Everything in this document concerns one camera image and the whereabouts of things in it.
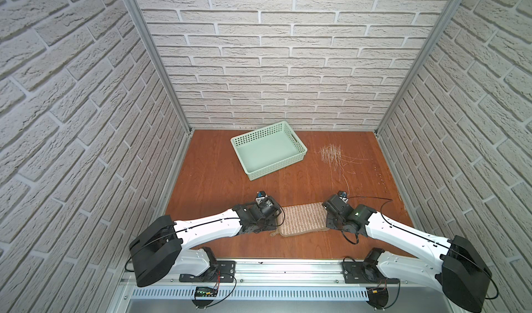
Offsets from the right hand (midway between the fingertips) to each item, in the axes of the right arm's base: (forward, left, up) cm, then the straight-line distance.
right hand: (328, 221), depth 84 cm
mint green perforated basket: (+41, +23, -1) cm, 47 cm away
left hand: (+2, +22, +2) cm, 23 cm away
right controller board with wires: (-26, -12, -3) cm, 29 cm away
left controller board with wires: (-21, +46, -2) cm, 51 cm away
